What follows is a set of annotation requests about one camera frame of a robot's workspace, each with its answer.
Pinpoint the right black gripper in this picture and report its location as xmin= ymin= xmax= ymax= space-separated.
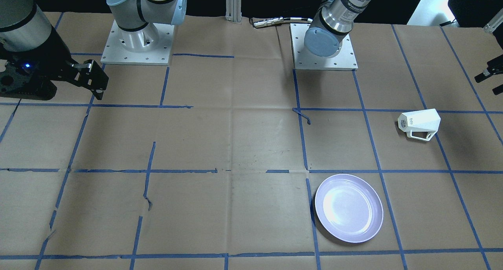
xmin=0 ymin=33 xmax=108 ymax=101

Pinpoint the white hexagonal cup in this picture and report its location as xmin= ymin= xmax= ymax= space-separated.
xmin=397 ymin=108 xmax=441 ymax=141

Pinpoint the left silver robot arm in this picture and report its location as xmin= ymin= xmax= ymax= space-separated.
xmin=304 ymin=0 xmax=502 ymax=58

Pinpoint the lavender plate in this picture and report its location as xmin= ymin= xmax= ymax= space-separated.
xmin=314 ymin=174 xmax=384 ymax=244

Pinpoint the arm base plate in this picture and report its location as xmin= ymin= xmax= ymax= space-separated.
xmin=101 ymin=21 xmax=175 ymax=66
xmin=290 ymin=24 xmax=358 ymax=71

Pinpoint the aluminium profile post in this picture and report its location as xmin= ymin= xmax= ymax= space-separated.
xmin=225 ymin=0 xmax=242 ymax=24

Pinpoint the silver cable connector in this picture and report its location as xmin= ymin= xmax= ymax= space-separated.
xmin=249 ymin=17 xmax=313 ymax=29

